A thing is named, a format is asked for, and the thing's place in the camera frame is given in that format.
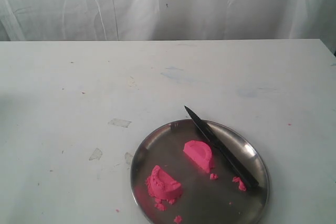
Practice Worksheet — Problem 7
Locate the black knife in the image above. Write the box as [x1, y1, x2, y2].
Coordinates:
[184, 106, 259, 189]

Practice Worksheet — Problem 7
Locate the clear tape piece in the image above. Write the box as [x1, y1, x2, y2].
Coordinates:
[89, 148, 103, 161]
[108, 118, 131, 128]

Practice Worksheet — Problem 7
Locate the round steel plate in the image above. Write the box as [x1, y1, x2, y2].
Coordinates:
[130, 119, 270, 223]

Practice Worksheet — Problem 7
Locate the pink sand crumb clump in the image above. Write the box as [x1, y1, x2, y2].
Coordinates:
[174, 216, 182, 224]
[209, 173, 218, 180]
[232, 176, 247, 191]

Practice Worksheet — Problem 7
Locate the white backdrop curtain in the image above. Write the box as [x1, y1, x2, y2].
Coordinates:
[1, 0, 335, 51]

